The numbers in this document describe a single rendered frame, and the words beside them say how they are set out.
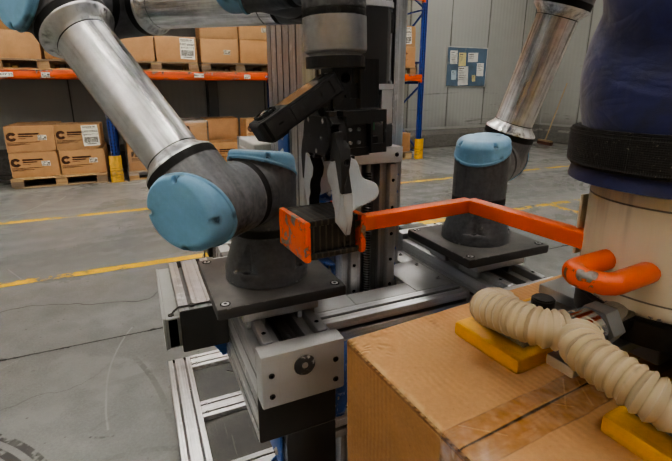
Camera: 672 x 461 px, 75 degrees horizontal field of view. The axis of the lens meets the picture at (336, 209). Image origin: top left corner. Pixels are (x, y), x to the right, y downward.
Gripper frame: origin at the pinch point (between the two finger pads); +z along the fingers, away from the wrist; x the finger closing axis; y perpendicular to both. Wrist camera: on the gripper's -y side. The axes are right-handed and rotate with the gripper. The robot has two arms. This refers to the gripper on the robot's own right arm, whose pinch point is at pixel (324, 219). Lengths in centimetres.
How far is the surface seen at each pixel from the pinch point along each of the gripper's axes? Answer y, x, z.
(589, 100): 20.4, -20.4, -14.6
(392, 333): 5.2, -7.9, 14.1
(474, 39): 781, 762, -111
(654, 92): 19.1, -27.0, -15.4
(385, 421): -0.8, -15.1, 19.5
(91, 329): -46, 222, 118
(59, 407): -58, 155, 118
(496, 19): 843, 758, -156
